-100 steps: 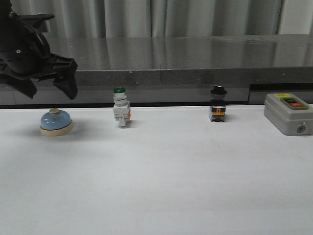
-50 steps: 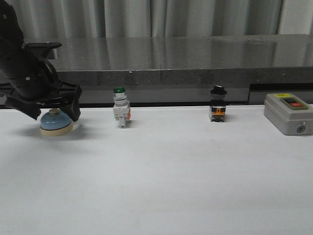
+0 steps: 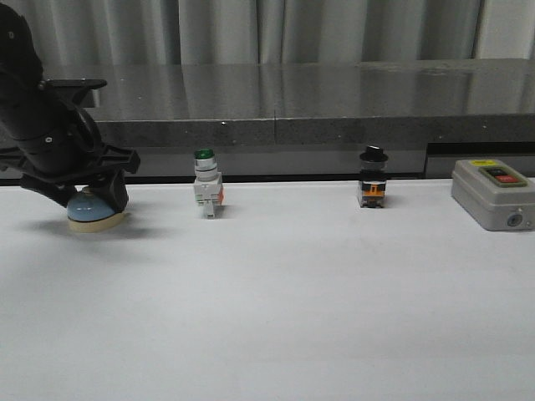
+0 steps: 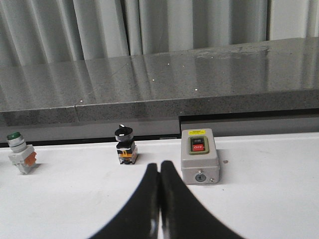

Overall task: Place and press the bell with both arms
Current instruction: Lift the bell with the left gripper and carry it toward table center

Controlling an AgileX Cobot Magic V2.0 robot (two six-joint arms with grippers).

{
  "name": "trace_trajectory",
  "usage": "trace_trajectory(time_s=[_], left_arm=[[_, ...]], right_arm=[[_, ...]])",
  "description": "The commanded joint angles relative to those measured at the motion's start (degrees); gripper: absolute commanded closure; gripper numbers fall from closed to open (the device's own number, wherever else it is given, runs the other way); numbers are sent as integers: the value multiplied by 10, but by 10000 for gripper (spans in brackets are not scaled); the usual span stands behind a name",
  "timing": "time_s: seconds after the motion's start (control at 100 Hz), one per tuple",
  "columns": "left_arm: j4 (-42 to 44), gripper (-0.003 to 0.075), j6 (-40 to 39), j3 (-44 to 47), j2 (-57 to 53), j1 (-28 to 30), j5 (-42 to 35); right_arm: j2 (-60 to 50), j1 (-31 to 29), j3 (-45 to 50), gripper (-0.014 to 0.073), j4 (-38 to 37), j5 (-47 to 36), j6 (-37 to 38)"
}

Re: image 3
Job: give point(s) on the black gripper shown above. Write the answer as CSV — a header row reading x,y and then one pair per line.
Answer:
x,y
56,141

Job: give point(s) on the blue and cream desk bell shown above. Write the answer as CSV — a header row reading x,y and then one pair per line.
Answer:
x,y
88,213

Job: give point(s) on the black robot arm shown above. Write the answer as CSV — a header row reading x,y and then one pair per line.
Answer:
x,y
18,56

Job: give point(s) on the grey curtain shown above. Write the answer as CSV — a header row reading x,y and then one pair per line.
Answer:
x,y
226,32

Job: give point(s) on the dark granite counter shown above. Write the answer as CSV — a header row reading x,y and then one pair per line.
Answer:
x,y
312,121

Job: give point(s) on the green pushbutton switch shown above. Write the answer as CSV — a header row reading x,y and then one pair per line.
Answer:
x,y
208,188

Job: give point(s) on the black selector switch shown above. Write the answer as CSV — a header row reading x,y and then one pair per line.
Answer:
x,y
372,177

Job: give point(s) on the grey start-stop switch box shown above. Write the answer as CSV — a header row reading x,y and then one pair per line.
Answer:
x,y
498,197

